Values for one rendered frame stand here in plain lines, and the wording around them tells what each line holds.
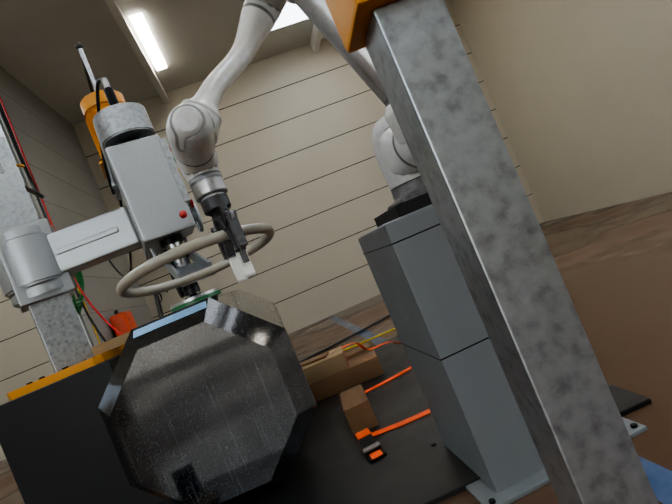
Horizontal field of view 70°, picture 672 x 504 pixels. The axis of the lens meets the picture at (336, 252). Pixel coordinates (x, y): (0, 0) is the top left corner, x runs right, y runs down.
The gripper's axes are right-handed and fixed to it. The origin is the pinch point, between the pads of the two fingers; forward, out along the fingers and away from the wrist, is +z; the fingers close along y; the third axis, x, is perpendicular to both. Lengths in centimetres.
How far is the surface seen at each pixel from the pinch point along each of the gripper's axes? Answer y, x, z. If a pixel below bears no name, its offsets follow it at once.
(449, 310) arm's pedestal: -23, -41, 33
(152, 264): 7.1, 19.3, -9.1
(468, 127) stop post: -85, 11, 6
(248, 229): -0.4, -5.9, -9.3
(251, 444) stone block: 70, -10, 55
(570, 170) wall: 208, -626, -15
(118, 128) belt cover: 69, -8, -80
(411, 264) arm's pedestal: -21.4, -36.2, 17.3
